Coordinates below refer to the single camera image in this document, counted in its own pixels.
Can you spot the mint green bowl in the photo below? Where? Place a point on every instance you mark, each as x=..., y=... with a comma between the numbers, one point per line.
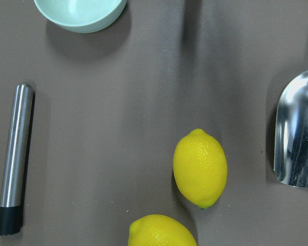
x=81, y=16

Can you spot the steel muddler black tip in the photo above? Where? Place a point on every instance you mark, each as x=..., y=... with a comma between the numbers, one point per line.
x=15, y=171

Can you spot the steel ice scoop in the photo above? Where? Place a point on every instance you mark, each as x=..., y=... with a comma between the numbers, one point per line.
x=291, y=134

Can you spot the yellow lemon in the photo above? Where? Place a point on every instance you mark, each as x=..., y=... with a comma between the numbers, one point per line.
x=200, y=168
x=156, y=229

